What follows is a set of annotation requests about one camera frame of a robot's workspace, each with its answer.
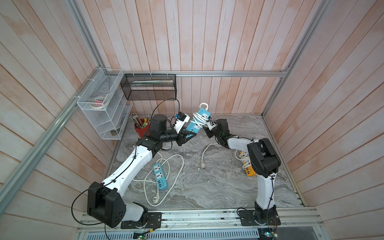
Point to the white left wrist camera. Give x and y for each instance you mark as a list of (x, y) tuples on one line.
[(181, 119)]

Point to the bundle of pencils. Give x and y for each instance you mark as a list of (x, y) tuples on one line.
[(140, 124)]

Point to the orange power strip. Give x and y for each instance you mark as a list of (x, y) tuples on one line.
[(247, 166)]

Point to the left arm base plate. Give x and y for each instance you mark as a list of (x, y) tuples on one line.
[(151, 220)]

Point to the red metal pencil bucket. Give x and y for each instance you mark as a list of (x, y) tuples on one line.
[(142, 130)]

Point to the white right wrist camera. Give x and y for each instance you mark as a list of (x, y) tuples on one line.
[(211, 125)]

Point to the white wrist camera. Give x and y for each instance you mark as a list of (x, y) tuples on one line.
[(211, 125), (181, 119)]

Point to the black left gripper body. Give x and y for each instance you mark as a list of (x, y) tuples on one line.
[(180, 137)]

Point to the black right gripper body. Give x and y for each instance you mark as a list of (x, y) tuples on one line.
[(210, 133)]

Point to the black mesh wall basket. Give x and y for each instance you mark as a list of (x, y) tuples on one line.
[(149, 87)]

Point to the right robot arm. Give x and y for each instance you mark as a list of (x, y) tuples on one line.
[(263, 158)]

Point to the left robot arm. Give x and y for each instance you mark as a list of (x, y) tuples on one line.
[(105, 199)]

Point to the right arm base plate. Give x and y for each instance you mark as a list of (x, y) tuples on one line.
[(259, 217)]

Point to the blue power strip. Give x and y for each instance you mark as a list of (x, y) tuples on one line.
[(199, 120), (160, 177)]

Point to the white wire mesh shelf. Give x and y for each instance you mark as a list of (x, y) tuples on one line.
[(109, 122)]

